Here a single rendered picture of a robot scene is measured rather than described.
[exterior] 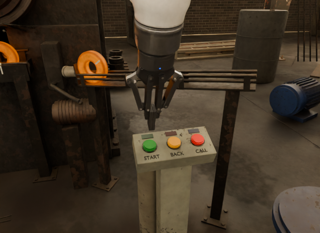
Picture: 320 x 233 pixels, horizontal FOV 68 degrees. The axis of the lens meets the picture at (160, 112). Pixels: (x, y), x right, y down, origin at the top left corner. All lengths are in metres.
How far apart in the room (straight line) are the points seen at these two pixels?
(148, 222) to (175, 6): 0.88
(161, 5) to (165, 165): 0.45
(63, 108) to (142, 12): 0.91
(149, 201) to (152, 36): 0.71
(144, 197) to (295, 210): 0.52
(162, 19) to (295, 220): 0.66
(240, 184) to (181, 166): 0.86
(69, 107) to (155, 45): 0.87
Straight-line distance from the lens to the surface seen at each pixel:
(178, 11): 0.41
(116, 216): 1.33
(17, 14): 1.34
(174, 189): 0.79
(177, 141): 0.72
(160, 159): 0.69
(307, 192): 0.94
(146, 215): 1.06
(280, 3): 4.83
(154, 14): 0.41
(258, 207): 1.45
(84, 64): 1.19
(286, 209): 0.85
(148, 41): 0.44
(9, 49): 1.39
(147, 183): 0.94
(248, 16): 3.27
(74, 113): 1.25
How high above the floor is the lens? 0.99
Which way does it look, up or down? 25 degrees down
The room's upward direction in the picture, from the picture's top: straight up
